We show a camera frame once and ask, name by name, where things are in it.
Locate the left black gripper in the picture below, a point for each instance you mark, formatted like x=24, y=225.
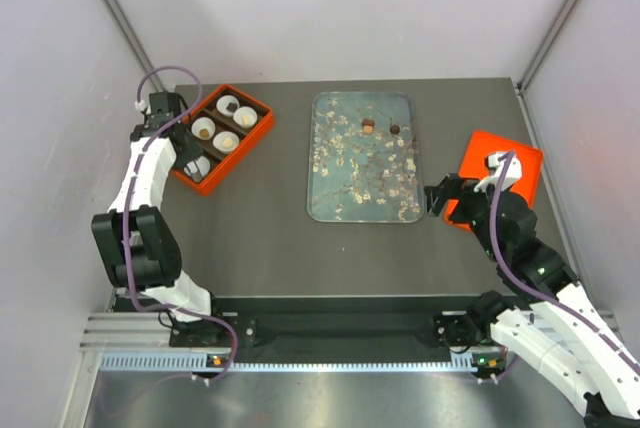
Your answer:
x=192, y=152

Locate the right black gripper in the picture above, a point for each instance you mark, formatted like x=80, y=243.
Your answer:
x=458, y=188

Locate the metal tongs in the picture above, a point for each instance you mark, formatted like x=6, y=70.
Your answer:
x=197, y=170

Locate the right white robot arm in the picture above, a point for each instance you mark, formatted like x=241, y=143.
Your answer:
x=587, y=363

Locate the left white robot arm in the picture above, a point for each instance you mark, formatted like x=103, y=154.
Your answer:
x=136, y=246

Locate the orange chocolate box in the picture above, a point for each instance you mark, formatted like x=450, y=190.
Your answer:
x=226, y=126

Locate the floral blue tray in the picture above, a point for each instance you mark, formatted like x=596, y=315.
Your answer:
x=359, y=178

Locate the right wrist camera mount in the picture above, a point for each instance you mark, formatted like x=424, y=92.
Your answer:
x=504, y=170

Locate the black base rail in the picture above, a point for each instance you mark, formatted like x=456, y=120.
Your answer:
x=334, y=329

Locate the grey cable duct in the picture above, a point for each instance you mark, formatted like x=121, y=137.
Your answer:
x=200, y=362

